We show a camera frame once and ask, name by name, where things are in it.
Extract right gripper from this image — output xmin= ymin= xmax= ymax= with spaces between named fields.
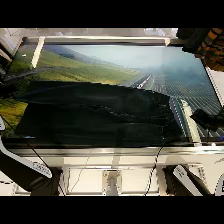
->
xmin=190 ymin=108 xmax=220 ymax=132

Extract black pants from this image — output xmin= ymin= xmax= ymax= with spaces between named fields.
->
xmin=14 ymin=79 xmax=186 ymax=148

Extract orange striped garment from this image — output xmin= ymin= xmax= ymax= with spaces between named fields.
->
xmin=195 ymin=28 xmax=224 ymax=74

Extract black garment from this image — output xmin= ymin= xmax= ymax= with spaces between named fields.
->
xmin=175 ymin=28 xmax=212 ymax=55

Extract black cable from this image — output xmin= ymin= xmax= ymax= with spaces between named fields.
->
xmin=144 ymin=141 xmax=168 ymax=197

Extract silver frame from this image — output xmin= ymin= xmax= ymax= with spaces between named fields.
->
xmin=0 ymin=33 xmax=224 ymax=197

